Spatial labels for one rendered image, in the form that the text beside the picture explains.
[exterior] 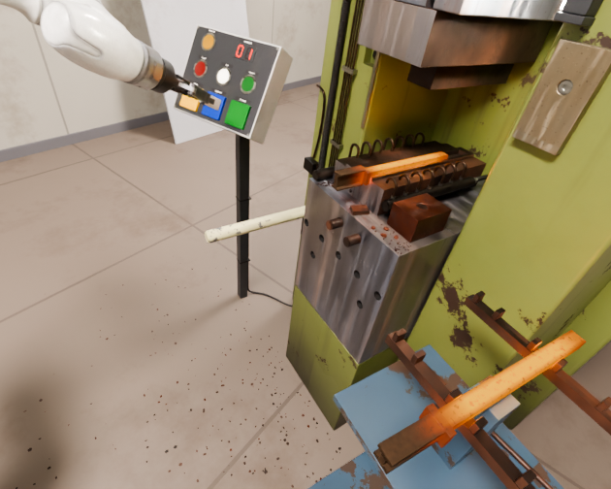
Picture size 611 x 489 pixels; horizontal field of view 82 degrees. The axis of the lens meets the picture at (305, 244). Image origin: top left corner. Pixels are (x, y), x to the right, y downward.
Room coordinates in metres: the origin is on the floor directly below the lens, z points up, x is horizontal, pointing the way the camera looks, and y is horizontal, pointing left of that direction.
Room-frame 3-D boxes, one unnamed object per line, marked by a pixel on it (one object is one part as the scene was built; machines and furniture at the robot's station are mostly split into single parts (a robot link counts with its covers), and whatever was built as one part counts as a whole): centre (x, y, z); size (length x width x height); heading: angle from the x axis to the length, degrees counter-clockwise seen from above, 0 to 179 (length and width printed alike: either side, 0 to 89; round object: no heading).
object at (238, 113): (1.09, 0.27, 1.01); 0.07 x 0.05 x 0.07; 62
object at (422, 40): (0.98, -0.28, 1.32); 0.42 x 0.20 x 0.10; 127
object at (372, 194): (0.98, -0.28, 0.96); 0.42 x 0.20 x 0.09; 127
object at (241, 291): (1.24, 0.29, 0.54); 0.04 x 0.04 x 1.08; 37
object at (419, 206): (0.75, -0.27, 0.95); 0.12 x 0.09 x 0.07; 127
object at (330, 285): (0.94, -0.32, 0.69); 0.56 x 0.38 x 0.45; 127
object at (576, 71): (0.68, -0.41, 1.27); 0.09 x 0.02 x 0.17; 37
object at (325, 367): (0.94, -0.32, 0.23); 0.56 x 0.38 x 0.47; 127
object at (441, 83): (0.98, -0.32, 1.24); 0.30 x 0.07 x 0.06; 127
